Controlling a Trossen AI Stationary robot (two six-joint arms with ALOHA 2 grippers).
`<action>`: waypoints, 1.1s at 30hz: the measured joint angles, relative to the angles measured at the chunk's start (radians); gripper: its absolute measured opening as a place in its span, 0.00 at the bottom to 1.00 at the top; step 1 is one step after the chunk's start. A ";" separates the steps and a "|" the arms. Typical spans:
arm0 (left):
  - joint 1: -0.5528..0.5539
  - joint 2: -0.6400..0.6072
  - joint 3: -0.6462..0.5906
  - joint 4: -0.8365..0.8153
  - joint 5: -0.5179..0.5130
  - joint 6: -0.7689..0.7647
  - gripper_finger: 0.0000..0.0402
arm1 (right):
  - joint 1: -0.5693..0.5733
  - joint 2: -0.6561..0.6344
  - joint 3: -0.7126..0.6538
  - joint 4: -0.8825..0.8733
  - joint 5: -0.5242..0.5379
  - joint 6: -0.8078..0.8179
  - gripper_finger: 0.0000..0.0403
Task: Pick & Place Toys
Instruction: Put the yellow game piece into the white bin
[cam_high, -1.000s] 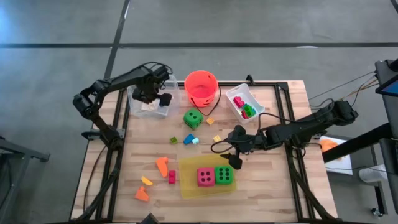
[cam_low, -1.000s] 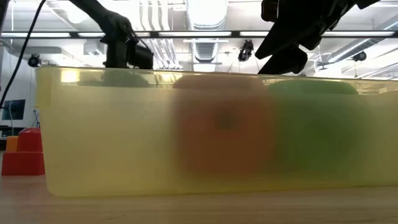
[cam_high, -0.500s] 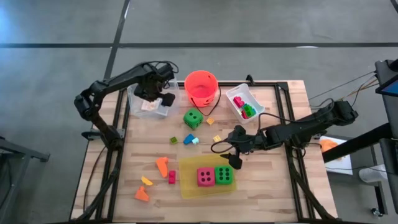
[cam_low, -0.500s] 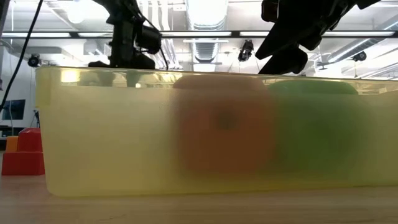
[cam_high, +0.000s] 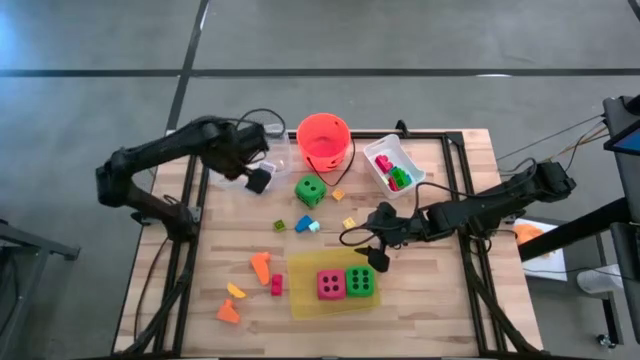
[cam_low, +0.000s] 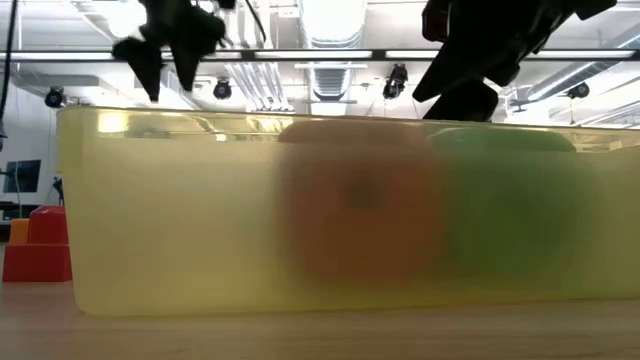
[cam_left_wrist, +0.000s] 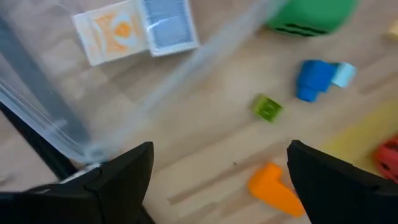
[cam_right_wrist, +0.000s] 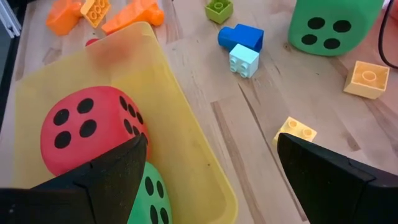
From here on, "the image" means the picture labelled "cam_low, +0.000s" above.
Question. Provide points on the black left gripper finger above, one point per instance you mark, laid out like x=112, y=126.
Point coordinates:
x=145, y=57
x=192, y=55

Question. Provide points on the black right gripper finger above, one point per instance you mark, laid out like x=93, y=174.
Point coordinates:
x=467, y=102
x=450, y=75

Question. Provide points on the green foam die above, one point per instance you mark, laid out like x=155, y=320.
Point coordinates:
x=510, y=215

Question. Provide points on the yellow translucent plastic bin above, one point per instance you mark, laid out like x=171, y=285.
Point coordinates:
x=175, y=225

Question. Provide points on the pink foam die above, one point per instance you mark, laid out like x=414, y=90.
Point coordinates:
x=360, y=235

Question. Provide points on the large orange toy block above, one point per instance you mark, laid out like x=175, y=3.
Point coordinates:
x=19, y=232

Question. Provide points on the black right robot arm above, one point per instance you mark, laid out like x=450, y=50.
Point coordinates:
x=590, y=7

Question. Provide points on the black double ceiling spotlight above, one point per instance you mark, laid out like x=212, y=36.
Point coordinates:
x=395, y=81

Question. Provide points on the long silver ceiling pipe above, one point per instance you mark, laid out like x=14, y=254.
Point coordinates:
x=560, y=78

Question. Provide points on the black linear ceiling light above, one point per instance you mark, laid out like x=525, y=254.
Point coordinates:
x=300, y=55

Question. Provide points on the dark bent background stand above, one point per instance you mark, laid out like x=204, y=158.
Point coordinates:
x=59, y=190

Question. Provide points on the dark background monitor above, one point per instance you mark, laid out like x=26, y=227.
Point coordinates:
x=22, y=175

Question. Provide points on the red toy brick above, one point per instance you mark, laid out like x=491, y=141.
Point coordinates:
x=40, y=262

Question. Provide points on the silver round ventilation duct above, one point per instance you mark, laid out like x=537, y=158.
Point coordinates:
x=332, y=80

